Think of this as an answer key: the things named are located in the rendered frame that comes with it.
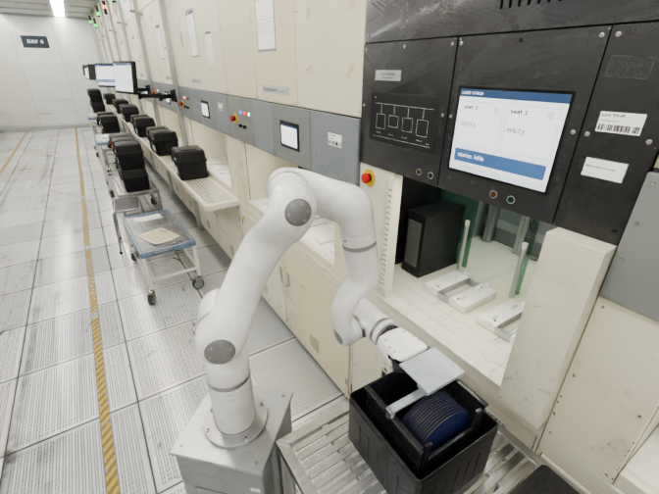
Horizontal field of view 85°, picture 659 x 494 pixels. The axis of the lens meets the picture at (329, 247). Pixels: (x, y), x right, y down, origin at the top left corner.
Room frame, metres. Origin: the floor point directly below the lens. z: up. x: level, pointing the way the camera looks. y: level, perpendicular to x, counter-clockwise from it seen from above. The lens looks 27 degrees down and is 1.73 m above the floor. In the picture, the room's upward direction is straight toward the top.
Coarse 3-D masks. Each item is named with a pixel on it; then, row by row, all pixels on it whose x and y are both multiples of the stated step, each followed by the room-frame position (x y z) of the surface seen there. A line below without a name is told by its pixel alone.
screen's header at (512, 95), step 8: (464, 88) 1.03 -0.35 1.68; (472, 96) 1.01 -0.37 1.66; (480, 96) 0.99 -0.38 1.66; (488, 96) 0.97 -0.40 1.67; (496, 96) 0.95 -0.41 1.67; (504, 96) 0.93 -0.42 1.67; (512, 96) 0.92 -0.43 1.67; (520, 96) 0.90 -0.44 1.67; (528, 96) 0.88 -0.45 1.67; (536, 96) 0.87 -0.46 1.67; (544, 96) 0.85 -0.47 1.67; (552, 96) 0.84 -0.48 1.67; (560, 96) 0.82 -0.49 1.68; (568, 96) 0.81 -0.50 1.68
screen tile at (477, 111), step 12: (468, 108) 1.01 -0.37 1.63; (480, 108) 0.98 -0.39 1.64; (492, 108) 0.95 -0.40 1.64; (480, 120) 0.98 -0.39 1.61; (492, 120) 0.95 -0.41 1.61; (468, 132) 1.00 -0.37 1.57; (480, 132) 0.97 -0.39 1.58; (492, 132) 0.94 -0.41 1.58; (468, 144) 1.00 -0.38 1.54; (480, 144) 0.97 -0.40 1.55; (492, 144) 0.94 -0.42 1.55
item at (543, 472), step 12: (540, 468) 0.54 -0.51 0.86; (528, 480) 0.51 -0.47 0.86; (540, 480) 0.51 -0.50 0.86; (552, 480) 0.51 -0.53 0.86; (564, 480) 0.51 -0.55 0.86; (516, 492) 0.48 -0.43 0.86; (528, 492) 0.48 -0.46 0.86; (540, 492) 0.48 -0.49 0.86; (552, 492) 0.48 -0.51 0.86; (564, 492) 0.48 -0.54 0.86; (576, 492) 0.48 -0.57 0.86
